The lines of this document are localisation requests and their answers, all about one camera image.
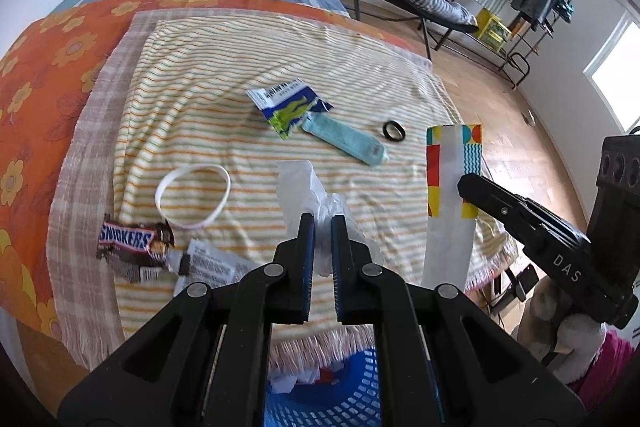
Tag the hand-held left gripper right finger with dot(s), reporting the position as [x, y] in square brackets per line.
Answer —
[337, 252]

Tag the brown chocolate bar wrapper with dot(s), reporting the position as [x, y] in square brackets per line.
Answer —
[125, 237]

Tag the teal packet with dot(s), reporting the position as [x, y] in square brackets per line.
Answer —
[345, 139]

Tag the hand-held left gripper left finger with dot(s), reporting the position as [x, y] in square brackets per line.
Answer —
[309, 247]

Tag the pink cloth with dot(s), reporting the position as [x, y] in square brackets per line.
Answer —
[607, 367]

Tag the clear plastic wrap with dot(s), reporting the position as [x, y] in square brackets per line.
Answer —
[300, 187]

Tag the window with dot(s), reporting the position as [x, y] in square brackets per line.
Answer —
[617, 67]

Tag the blue plastic basket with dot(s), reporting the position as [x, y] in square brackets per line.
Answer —
[320, 404]

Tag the orange floral bed sheet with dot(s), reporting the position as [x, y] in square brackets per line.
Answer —
[40, 82]

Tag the blue and green torn wrapper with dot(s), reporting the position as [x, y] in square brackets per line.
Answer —
[285, 107]

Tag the white printed label packet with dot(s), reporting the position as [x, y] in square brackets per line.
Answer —
[215, 264]

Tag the yellow plastic crate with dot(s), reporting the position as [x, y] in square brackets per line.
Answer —
[492, 29]

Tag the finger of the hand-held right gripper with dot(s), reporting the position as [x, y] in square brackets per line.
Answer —
[480, 192]

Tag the beige plush toy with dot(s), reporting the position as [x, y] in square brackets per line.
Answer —
[575, 337]

